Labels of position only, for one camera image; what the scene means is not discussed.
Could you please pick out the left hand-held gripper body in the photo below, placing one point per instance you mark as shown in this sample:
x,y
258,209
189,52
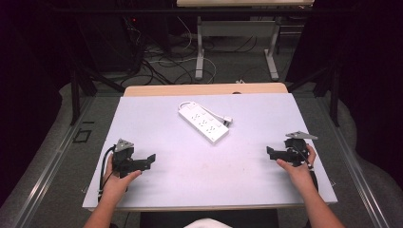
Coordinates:
x,y
123,158

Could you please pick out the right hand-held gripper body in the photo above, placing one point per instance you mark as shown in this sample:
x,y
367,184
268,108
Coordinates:
x,y
296,148

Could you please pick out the person's right hand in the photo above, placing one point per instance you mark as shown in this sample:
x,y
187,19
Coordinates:
x,y
297,175

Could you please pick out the person's left hand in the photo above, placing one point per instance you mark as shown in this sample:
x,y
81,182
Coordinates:
x,y
114,186

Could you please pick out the white board sheet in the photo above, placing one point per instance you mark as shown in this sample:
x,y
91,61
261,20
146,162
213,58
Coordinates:
x,y
202,171

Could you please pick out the white power strip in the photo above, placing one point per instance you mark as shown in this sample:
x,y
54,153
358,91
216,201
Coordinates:
x,y
204,124

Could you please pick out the black metal stand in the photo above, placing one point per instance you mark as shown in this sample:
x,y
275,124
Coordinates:
x,y
332,91
77,91

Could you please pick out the person's white clothing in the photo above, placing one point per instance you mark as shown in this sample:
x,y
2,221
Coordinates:
x,y
207,223

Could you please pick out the dark computer tower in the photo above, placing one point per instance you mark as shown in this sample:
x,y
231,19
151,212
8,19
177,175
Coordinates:
x,y
111,41

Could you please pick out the metal floor rail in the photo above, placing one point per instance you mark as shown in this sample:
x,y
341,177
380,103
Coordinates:
x,y
47,167
355,177

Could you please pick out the white desk frame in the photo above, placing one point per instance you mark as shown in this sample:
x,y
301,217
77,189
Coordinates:
x,y
234,30

